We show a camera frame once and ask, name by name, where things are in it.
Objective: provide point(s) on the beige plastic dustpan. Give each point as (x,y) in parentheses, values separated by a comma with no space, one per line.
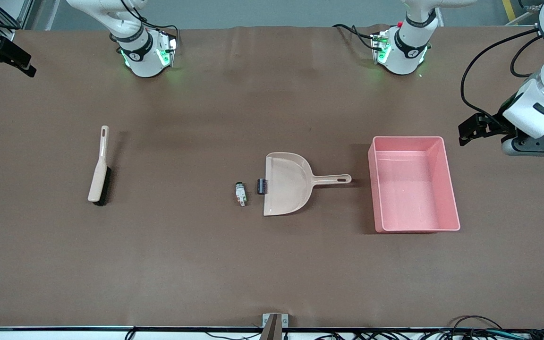
(286,184)

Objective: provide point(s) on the metal table edge bracket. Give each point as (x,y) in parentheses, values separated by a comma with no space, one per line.
(285,319)

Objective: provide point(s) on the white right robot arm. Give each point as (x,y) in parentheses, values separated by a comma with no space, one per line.
(140,56)

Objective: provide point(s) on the brown table mat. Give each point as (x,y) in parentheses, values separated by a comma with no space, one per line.
(206,118)

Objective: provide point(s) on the pink plastic bin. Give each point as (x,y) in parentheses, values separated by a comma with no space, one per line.
(413,189)

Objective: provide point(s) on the white push button switch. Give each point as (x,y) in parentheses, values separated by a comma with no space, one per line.
(240,193)

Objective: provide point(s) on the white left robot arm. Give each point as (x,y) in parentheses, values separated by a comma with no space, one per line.
(406,47)

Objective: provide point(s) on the black cylindrical capacitor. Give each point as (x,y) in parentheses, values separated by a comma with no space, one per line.
(261,186)

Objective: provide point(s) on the brown post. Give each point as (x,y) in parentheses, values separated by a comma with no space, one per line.
(272,330)

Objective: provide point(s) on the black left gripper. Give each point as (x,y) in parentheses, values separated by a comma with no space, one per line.
(495,123)

